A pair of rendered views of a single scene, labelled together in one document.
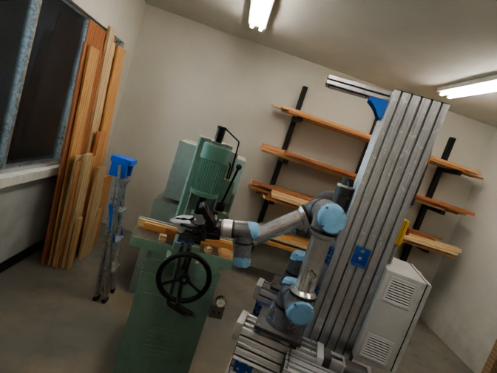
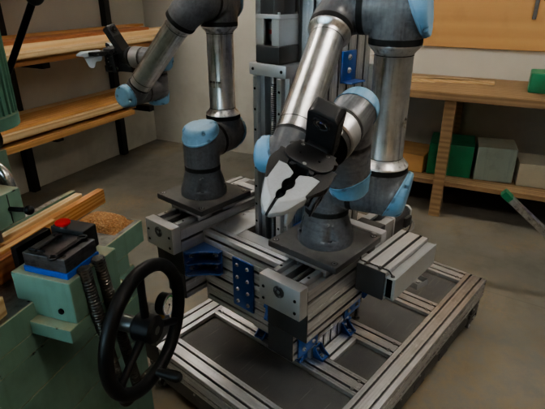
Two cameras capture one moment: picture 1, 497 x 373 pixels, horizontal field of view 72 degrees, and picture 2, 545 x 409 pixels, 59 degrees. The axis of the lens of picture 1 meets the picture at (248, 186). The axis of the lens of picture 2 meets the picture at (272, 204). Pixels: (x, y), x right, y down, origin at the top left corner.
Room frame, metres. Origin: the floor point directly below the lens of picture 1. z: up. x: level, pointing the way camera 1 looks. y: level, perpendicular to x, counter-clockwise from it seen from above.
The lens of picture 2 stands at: (1.08, 0.71, 1.44)
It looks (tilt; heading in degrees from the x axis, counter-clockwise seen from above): 25 degrees down; 301
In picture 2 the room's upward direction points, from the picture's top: straight up
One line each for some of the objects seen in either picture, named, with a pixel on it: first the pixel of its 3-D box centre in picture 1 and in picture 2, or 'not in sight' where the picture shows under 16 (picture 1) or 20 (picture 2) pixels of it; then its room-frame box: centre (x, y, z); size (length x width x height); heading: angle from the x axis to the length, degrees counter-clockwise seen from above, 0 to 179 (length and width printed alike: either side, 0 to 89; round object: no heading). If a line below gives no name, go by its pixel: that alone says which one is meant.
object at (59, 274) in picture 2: (190, 236); (65, 245); (1.85, 0.22, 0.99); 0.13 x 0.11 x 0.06; 102
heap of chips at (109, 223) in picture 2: (225, 251); (102, 219); (2.00, 0.01, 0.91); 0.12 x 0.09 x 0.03; 12
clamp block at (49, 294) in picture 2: (185, 248); (69, 278); (1.85, 0.23, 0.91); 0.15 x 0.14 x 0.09; 102
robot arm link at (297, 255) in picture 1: (299, 262); (202, 143); (2.04, -0.45, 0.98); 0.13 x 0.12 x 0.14; 94
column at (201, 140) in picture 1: (200, 190); not in sight; (2.32, 0.31, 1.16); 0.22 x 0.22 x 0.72; 12
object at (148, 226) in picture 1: (194, 237); (12, 248); (2.05, 0.22, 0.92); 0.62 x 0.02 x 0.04; 102
